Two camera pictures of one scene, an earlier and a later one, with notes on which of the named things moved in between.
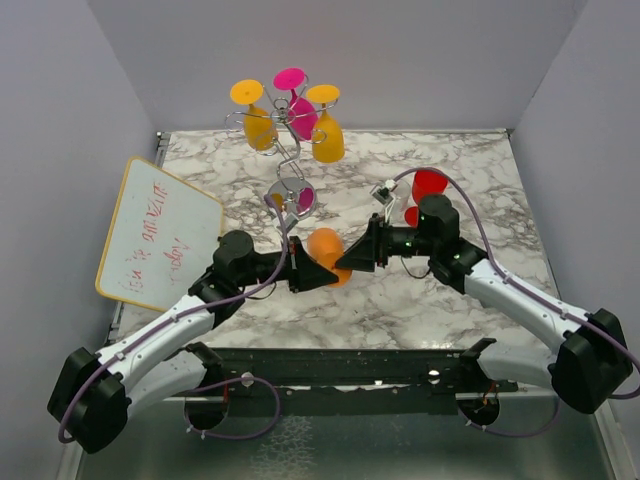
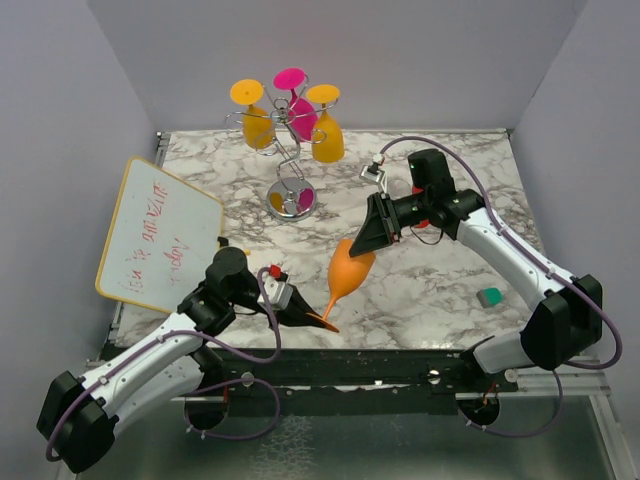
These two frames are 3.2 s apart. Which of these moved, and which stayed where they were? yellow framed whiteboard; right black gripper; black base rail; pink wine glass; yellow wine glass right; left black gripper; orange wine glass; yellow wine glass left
Moved: left black gripper; orange wine glass; right black gripper
Stayed: yellow wine glass right; black base rail; yellow framed whiteboard; pink wine glass; yellow wine glass left
